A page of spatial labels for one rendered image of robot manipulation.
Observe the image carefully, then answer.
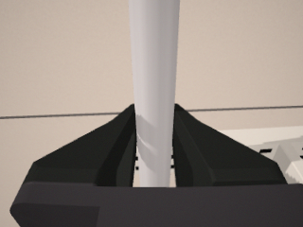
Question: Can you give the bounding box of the beige wall panel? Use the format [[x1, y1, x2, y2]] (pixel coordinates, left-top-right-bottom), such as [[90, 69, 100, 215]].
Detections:
[[0, 0, 303, 227]]

